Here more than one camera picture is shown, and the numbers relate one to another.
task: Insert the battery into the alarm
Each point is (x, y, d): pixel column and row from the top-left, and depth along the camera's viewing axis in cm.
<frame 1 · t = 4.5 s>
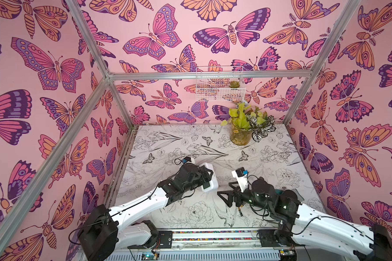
left hand: (211, 174, 79), fingers open
right hand: (224, 187, 72), fingers open
white digital alarm clock: (213, 184, 76), point 17 cm above the table
black gold AAA battery: (239, 210, 83), on the table
glass vase with plants: (248, 122, 99), point 19 cm above the table

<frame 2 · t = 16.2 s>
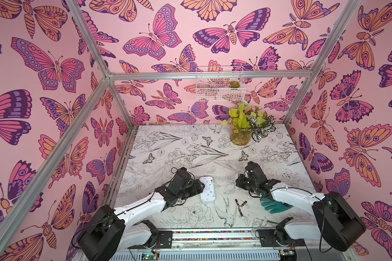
left hand: (202, 186, 84), fingers open
right hand: (235, 179, 90), fingers closed
white digital alarm clock: (208, 194, 85), point 4 cm above the table
black AAA battery: (243, 203, 86), on the table
the other named things where they were.

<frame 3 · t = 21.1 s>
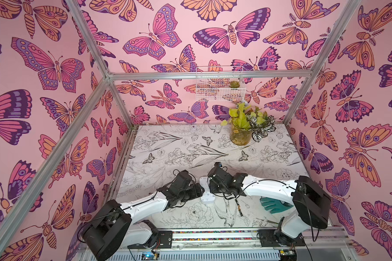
left hand: (202, 191, 85), fingers open
right hand: (210, 184, 86), fingers closed
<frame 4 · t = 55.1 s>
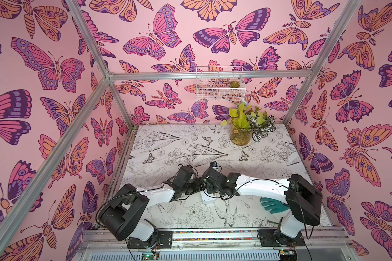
left hand: (206, 185, 88), fingers open
right hand: (209, 183, 86), fingers closed
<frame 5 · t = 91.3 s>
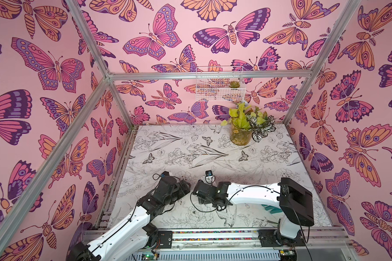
left hand: (188, 186, 82), fingers open
right hand: (207, 192, 84), fingers open
